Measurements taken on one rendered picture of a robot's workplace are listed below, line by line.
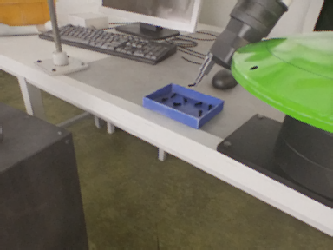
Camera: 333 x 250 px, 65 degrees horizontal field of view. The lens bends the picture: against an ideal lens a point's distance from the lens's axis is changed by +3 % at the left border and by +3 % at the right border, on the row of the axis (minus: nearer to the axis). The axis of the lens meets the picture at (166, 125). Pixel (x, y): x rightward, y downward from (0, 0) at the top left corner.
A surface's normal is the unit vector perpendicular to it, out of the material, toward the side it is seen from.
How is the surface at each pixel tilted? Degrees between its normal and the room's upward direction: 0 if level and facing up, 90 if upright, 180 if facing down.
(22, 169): 90
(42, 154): 90
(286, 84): 25
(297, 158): 90
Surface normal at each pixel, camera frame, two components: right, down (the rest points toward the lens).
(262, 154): 0.06, -0.85
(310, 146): -0.88, 0.20
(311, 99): -0.27, -0.65
